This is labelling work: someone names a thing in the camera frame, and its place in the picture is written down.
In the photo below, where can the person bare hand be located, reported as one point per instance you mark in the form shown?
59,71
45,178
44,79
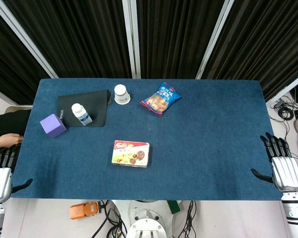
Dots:
7,140

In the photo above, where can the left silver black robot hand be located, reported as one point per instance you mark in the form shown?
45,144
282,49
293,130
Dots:
0,181

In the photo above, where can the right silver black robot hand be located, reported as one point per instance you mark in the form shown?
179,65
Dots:
286,171

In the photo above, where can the yellow red cookie box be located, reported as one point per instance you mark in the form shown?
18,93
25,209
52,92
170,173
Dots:
130,153

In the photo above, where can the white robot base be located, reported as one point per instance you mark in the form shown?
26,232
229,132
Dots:
146,223

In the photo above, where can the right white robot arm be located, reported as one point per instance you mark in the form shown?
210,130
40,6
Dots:
294,213

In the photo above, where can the person black clothing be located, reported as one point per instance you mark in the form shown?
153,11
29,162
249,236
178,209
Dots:
10,122

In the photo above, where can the beige chair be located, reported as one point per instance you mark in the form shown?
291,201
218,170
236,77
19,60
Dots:
16,108

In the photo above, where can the purple foam cube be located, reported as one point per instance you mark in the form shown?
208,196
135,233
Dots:
52,126

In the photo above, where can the white plastic bottle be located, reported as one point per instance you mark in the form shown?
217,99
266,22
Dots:
81,115

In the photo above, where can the black curtain panel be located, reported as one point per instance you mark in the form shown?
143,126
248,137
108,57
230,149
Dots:
173,37
10,62
77,37
263,44

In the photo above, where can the orange foot pedal box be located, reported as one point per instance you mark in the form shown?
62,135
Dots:
83,211

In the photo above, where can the blue table cloth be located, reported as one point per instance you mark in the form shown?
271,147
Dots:
201,148

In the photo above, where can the black mouse pad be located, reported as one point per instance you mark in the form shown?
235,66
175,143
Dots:
96,106

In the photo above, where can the green block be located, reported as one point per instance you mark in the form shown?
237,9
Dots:
173,207

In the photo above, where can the white paper cup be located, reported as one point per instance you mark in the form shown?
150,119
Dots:
121,95

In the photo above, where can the blue snack bag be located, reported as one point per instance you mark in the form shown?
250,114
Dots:
161,99

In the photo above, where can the white frame post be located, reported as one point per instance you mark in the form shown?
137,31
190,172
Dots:
132,37
288,88
27,42
213,42

